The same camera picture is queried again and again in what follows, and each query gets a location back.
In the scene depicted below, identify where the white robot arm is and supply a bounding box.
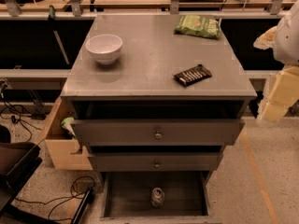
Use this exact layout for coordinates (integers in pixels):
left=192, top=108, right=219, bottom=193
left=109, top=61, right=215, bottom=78
left=253, top=1, right=299, bottom=123

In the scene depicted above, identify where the brass top drawer knob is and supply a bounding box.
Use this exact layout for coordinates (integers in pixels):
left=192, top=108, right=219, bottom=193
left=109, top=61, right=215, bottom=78
left=154, top=132, right=163, bottom=140

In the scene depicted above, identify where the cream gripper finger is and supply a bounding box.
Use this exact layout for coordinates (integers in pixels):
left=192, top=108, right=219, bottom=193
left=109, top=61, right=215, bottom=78
left=253, top=26, right=277, bottom=49
left=261, top=66, right=299, bottom=122

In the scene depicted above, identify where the brass middle drawer knob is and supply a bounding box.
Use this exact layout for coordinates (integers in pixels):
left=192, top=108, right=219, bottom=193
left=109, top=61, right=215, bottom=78
left=153, top=161, right=161, bottom=169

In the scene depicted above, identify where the grey top drawer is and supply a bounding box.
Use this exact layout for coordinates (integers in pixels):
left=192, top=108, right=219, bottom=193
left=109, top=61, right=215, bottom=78
left=70, top=101, right=246, bottom=147

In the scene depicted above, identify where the white ceramic bowl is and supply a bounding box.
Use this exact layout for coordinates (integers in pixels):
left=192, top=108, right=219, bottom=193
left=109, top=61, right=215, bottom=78
left=85, top=35, right=123, bottom=64

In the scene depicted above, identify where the brass drawer knob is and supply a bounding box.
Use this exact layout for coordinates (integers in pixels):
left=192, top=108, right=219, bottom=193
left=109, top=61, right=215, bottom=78
left=153, top=161, right=161, bottom=169
left=154, top=132, right=163, bottom=140

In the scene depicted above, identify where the black floor cable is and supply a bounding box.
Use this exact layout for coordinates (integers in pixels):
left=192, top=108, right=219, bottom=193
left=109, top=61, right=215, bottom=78
left=13, top=175, right=96, bottom=222

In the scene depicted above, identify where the grey bottom drawer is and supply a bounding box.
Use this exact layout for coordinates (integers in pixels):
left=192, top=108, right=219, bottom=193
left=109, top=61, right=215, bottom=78
left=101, top=172, right=221, bottom=224

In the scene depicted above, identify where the grey drawer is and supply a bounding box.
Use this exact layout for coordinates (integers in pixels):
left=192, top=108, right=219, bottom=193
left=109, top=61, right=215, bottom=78
left=70, top=101, right=246, bottom=147
left=89, top=147, right=223, bottom=172
left=101, top=172, right=221, bottom=224

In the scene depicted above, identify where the light wooden box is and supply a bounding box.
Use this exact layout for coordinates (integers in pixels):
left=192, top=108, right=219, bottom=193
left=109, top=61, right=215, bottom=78
left=36, top=97, right=92, bottom=170

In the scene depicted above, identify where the black chair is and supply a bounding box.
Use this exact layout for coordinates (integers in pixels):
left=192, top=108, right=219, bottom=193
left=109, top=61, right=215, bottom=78
left=0, top=125, right=41, bottom=215

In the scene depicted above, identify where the black snack bar packet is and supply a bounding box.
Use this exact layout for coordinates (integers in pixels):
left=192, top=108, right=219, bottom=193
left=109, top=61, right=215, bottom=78
left=174, top=64, right=212, bottom=87

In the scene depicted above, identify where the grey middle drawer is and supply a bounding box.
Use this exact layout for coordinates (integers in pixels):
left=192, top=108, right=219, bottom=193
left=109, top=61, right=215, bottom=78
left=89, top=147, right=223, bottom=172

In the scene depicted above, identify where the green bag in box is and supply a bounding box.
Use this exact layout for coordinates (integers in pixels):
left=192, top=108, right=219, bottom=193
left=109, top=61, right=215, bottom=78
left=61, top=117, right=76, bottom=139

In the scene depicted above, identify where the green chip bag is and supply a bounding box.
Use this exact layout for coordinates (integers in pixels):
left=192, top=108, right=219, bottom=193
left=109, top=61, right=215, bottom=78
left=174, top=15, right=221, bottom=39

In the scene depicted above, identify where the grey drawer cabinet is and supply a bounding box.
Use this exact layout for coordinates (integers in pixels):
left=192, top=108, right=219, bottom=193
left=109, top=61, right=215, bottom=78
left=60, top=13, right=258, bottom=179

